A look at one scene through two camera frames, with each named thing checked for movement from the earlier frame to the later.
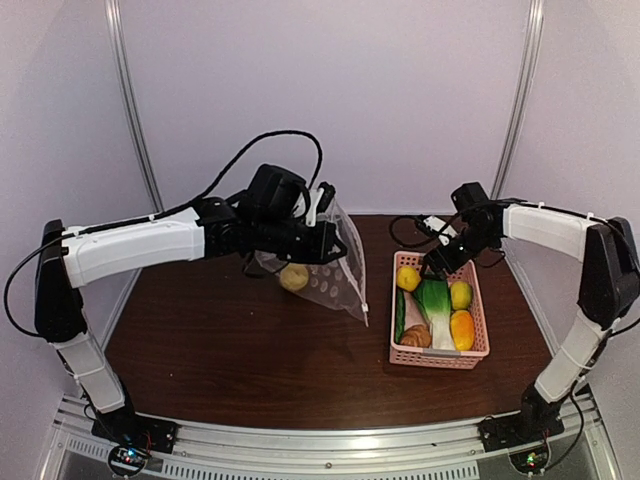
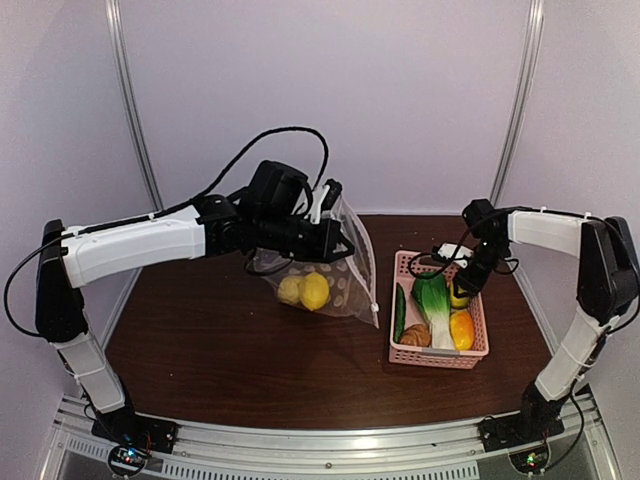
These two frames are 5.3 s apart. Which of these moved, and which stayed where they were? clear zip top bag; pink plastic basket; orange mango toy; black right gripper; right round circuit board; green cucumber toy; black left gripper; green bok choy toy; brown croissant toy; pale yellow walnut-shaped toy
Moved: pale yellow walnut-shaped toy; clear zip top bag; black right gripper
Stayed: right round circuit board; black left gripper; green bok choy toy; orange mango toy; green cucumber toy; pink plastic basket; brown croissant toy
